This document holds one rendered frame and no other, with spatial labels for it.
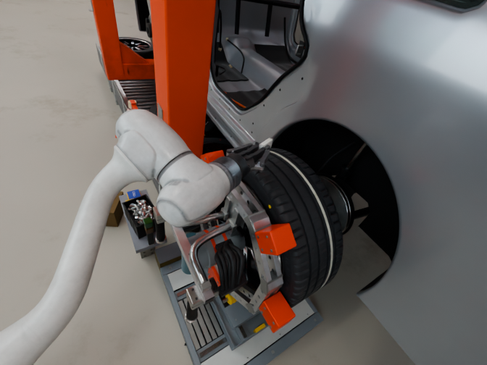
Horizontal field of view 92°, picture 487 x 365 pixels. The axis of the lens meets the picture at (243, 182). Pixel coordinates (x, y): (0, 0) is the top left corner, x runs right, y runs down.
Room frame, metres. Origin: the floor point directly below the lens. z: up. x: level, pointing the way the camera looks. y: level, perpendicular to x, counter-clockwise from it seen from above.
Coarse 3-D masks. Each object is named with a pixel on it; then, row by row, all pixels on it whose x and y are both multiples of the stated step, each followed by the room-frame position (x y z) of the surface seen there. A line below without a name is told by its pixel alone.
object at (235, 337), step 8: (216, 304) 0.53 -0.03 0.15; (216, 312) 0.49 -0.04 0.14; (224, 320) 0.46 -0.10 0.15; (248, 320) 0.49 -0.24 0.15; (256, 320) 0.50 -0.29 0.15; (264, 320) 0.51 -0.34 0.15; (224, 328) 0.42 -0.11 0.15; (240, 328) 0.43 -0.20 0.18; (248, 328) 0.45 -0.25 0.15; (256, 328) 0.45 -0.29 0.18; (264, 328) 0.48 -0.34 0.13; (232, 336) 0.39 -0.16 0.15; (240, 336) 0.39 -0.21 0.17; (248, 336) 0.40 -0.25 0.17; (232, 344) 0.35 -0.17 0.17; (240, 344) 0.36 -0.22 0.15
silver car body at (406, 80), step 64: (256, 0) 3.14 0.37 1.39; (320, 0) 1.08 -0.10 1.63; (384, 0) 0.91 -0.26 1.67; (448, 0) 0.81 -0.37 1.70; (256, 64) 2.62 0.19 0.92; (320, 64) 0.98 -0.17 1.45; (384, 64) 0.82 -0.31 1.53; (448, 64) 0.71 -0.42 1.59; (256, 128) 1.22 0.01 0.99; (384, 128) 0.73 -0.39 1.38; (448, 128) 0.63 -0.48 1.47; (448, 192) 0.55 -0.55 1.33; (448, 256) 0.46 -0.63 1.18; (384, 320) 0.41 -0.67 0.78; (448, 320) 0.36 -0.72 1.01
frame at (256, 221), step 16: (240, 192) 0.58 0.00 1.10; (240, 208) 0.50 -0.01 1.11; (256, 208) 0.51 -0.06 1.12; (208, 224) 0.71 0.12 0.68; (256, 224) 0.44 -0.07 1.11; (256, 240) 0.42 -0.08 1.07; (256, 256) 0.40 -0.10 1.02; (272, 256) 0.40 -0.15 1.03; (272, 272) 0.38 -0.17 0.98; (240, 288) 0.45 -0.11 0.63; (272, 288) 0.34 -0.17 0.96; (256, 304) 0.33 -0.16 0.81
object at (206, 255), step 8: (224, 224) 0.57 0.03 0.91; (200, 232) 0.50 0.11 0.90; (192, 240) 0.46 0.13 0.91; (216, 240) 0.48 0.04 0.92; (224, 240) 0.49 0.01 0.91; (232, 240) 0.50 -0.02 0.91; (240, 240) 0.52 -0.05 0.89; (200, 248) 0.43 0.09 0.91; (208, 248) 0.44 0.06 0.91; (240, 248) 0.51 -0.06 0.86; (200, 256) 0.41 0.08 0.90; (208, 256) 0.42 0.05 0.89; (208, 264) 0.41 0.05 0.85
